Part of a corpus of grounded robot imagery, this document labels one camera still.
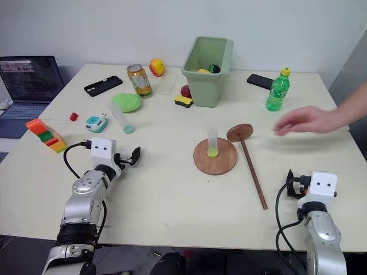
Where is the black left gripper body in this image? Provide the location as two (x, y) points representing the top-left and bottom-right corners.
(114, 152), (134, 170)

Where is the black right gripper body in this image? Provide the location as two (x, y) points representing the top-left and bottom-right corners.
(292, 174), (312, 199)

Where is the wooden rod with round base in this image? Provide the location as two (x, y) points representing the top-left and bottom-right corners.
(227, 123), (269, 211)

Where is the person's bare hand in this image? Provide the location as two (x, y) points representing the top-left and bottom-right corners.
(274, 105), (345, 136)

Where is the clear tube with teal cap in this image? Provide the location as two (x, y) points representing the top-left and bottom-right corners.
(108, 101), (136, 135)

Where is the teal and white gadget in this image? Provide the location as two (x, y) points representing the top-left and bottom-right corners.
(84, 113), (109, 134)

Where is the yellow and black sponge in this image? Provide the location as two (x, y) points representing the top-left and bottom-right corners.
(173, 94), (194, 109)

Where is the round wooden base disc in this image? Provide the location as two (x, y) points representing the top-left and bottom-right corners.
(193, 137), (239, 176)

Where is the yellow-green drink can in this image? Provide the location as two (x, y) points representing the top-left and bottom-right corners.
(126, 64), (154, 99)

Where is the clear plastic tray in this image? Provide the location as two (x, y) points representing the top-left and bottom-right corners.
(151, 72), (179, 96)

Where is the clear tube with green base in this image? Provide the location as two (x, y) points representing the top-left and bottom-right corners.
(206, 125), (220, 159)

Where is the green soda bottle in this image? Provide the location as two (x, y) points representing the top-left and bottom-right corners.
(266, 66), (291, 112)

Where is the red-yellow toy apple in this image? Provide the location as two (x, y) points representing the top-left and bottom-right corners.
(149, 58), (166, 77)

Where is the pale green plastic bin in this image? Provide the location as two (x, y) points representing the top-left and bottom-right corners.
(181, 36), (235, 108)

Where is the plain black phone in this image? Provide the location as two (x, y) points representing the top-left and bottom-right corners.
(247, 73), (275, 91)

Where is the dark rounded shape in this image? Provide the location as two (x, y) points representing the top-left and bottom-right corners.
(149, 251), (188, 275)

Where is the open blue-grey laptop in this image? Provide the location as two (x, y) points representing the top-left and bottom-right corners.
(0, 55), (65, 140)

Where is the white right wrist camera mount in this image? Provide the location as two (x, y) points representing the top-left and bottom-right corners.
(297, 171), (338, 209)

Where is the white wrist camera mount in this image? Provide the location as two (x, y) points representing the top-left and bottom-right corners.
(91, 137), (118, 167)
(297, 171), (338, 209)

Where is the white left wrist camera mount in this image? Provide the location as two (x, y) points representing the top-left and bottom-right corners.
(91, 137), (118, 167)

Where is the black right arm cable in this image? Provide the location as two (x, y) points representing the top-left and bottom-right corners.
(275, 181), (308, 275)

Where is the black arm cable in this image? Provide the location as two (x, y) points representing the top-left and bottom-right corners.
(63, 139), (92, 179)
(275, 181), (308, 275)

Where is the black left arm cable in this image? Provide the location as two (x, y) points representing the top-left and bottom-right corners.
(63, 139), (92, 179)

